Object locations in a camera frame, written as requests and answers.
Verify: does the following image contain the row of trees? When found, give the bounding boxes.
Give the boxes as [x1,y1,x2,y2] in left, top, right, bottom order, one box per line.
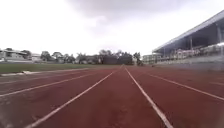
[39,49,144,66]

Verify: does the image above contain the red running track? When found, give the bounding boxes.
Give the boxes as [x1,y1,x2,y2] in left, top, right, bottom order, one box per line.
[0,65,224,128]

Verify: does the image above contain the green grass field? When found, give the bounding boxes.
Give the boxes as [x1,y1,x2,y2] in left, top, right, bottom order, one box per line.
[0,63,121,75]

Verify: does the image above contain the pale kerb strip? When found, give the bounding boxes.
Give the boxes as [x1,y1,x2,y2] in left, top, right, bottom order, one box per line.
[0,68,89,78]

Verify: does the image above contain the covered grandstand building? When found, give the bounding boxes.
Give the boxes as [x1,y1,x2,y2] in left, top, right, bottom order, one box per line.
[141,9,224,71]

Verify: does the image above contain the pale low buildings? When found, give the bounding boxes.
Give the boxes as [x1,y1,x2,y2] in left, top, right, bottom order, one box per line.
[0,47,42,64]

